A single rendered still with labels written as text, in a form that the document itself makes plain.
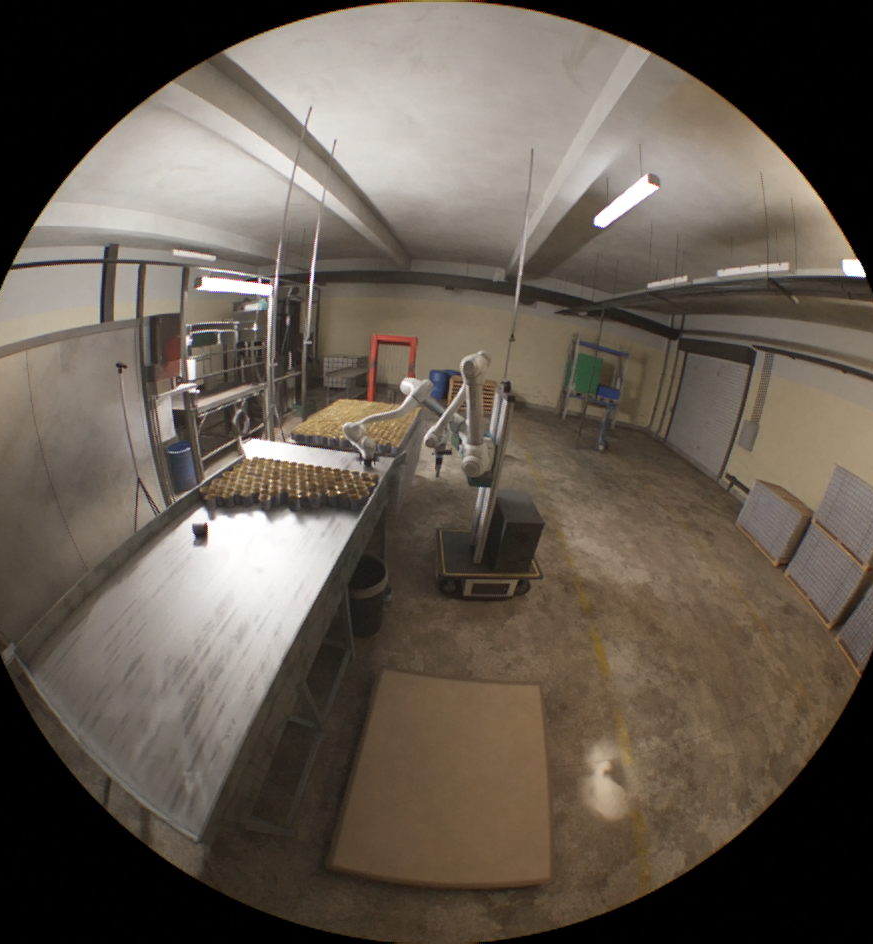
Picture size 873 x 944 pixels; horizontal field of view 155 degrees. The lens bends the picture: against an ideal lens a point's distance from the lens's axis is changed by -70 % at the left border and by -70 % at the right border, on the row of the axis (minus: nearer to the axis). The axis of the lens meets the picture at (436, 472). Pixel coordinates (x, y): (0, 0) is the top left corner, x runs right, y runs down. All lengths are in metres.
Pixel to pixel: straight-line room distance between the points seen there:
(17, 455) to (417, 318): 11.13
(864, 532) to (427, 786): 6.00
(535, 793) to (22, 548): 3.98
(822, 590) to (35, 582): 9.19
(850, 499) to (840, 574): 1.09
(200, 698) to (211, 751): 0.21
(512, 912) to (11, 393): 4.46
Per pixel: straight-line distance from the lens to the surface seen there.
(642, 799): 2.64
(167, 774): 1.26
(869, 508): 6.11
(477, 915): 2.24
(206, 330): 4.99
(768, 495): 7.05
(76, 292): 9.58
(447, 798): 2.04
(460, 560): 2.86
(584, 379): 10.97
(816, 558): 6.45
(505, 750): 2.17
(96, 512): 3.65
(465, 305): 11.59
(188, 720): 1.28
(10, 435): 3.23
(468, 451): 1.99
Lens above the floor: 2.13
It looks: 24 degrees down
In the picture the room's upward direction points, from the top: 7 degrees clockwise
